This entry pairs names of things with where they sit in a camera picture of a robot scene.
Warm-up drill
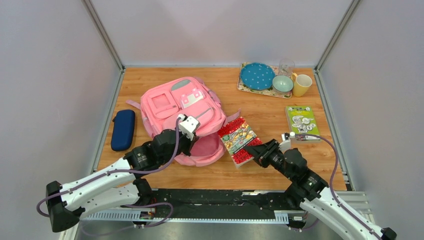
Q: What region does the blue polka dot plate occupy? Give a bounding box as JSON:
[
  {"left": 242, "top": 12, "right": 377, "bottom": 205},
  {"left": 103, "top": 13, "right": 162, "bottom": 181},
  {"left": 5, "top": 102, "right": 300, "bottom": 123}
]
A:
[{"left": 239, "top": 62, "right": 276, "bottom": 91}]

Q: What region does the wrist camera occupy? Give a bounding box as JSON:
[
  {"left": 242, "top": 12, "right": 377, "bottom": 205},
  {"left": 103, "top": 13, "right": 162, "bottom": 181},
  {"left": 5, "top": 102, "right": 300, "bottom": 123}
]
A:
[
  {"left": 178, "top": 114, "right": 201, "bottom": 141},
  {"left": 279, "top": 131, "right": 296, "bottom": 153}
]

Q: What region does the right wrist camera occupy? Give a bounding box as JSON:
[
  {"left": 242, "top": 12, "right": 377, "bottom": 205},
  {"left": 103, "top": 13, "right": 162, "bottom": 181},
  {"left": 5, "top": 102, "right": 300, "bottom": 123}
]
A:
[{"left": 279, "top": 131, "right": 296, "bottom": 153}]

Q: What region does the green comic book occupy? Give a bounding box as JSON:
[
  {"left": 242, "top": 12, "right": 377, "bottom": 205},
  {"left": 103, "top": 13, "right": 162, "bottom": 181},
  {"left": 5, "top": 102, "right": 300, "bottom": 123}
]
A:
[{"left": 285, "top": 105, "right": 320, "bottom": 136}]

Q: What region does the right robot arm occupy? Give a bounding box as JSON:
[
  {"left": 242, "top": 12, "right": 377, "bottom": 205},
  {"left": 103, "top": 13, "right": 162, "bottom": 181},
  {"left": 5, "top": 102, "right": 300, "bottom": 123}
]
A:
[{"left": 244, "top": 139, "right": 397, "bottom": 240}]

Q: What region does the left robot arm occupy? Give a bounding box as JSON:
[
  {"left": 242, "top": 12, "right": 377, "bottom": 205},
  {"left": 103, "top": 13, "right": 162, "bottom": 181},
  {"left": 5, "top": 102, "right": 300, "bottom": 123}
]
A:
[{"left": 44, "top": 129, "right": 198, "bottom": 233}]

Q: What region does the clear drinking glass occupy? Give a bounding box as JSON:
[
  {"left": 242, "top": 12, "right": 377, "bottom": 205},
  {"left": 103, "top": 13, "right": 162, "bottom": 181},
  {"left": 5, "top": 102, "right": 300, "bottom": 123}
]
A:
[{"left": 278, "top": 58, "right": 295, "bottom": 77}]

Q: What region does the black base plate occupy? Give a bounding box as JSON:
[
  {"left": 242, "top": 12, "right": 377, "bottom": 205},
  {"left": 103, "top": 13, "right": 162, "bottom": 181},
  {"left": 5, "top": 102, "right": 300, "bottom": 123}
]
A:
[{"left": 135, "top": 188, "right": 308, "bottom": 220}]

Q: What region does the red-bordered comic book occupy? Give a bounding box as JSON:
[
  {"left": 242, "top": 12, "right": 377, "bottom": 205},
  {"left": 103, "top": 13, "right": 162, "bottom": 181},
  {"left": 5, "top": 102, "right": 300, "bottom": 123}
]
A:
[{"left": 217, "top": 117, "right": 263, "bottom": 168}]

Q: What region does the patterned serving tray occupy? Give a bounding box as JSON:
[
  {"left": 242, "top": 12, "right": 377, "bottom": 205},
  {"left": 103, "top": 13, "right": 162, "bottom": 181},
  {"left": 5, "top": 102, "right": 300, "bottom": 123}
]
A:
[{"left": 236, "top": 62, "right": 292, "bottom": 99}]

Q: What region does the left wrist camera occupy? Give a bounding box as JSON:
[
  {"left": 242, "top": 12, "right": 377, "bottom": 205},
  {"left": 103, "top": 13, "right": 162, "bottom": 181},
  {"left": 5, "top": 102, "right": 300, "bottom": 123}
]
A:
[{"left": 178, "top": 114, "right": 201, "bottom": 141}]

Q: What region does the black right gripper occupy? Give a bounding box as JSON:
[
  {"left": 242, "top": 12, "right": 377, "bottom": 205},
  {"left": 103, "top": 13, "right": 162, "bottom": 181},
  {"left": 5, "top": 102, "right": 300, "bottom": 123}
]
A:
[{"left": 242, "top": 139, "right": 295, "bottom": 182}]

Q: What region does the blue zippered pencil case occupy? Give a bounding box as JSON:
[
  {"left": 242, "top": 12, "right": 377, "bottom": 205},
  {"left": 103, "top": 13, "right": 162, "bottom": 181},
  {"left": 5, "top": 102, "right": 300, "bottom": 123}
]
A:
[{"left": 110, "top": 109, "right": 136, "bottom": 152}]

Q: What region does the pink student backpack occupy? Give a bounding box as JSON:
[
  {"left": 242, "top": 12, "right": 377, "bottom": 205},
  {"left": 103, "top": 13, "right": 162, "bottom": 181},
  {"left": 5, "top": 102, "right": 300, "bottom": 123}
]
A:
[{"left": 126, "top": 76, "right": 241, "bottom": 167}]

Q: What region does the yellow mug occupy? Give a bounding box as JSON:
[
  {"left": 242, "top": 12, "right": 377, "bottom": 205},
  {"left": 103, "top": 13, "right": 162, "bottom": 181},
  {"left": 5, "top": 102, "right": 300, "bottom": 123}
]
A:
[{"left": 291, "top": 73, "right": 313, "bottom": 97}]

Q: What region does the light green bowl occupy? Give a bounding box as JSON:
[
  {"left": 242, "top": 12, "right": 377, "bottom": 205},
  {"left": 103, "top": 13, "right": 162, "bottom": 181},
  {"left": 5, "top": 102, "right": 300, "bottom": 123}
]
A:
[{"left": 272, "top": 75, "right": 294, "bottom": 93}]

